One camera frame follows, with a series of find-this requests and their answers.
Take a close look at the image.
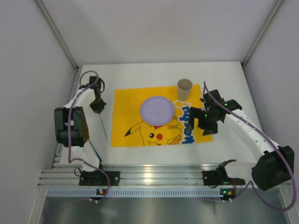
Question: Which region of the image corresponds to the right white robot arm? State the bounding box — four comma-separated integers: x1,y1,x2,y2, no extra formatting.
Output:
187,90,294,191

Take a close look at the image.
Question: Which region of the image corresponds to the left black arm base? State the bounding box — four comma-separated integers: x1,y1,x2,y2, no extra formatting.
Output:
74,166,121,186

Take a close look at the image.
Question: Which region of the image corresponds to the beige paper cup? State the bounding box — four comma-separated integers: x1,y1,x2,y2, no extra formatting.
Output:
177,78,193,101

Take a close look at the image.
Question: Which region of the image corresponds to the aluminium mounting rail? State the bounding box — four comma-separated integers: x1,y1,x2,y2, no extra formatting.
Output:
37,149,291,187

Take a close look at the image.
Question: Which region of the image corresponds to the purple plastic plate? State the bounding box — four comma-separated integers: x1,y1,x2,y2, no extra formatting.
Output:
140,96,175,126

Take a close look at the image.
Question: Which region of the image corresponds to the yellow pikachu cloth placemat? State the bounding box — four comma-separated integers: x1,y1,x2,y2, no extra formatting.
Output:
111,84,213,147

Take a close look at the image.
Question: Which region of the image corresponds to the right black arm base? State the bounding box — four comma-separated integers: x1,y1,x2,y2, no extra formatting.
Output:
202,160,245,188

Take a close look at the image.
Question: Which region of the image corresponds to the blue metallic fork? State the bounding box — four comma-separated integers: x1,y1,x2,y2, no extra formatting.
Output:
88,137,102,163

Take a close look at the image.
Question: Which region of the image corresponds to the blue metallic spoon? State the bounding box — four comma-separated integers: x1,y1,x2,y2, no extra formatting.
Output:
100,113,108,140

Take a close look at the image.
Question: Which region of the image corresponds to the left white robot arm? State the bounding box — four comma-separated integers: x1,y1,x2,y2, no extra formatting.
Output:
54,75,106,172

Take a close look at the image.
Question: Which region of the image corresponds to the slotted grey cable duct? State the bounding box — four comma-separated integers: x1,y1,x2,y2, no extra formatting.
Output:
47,188,234,198

